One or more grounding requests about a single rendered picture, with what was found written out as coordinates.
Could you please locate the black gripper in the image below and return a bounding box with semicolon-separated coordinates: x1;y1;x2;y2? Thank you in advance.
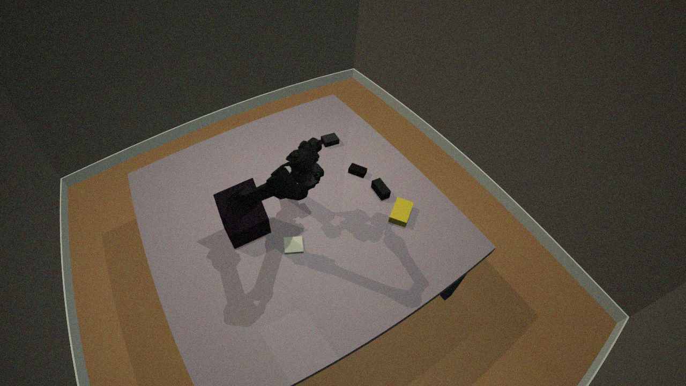
290;163;324;183

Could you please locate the yellow rectangular block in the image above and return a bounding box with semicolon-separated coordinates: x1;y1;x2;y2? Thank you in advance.
389;197;414;227

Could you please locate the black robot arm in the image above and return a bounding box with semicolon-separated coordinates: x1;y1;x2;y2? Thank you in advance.
226;137;323;218

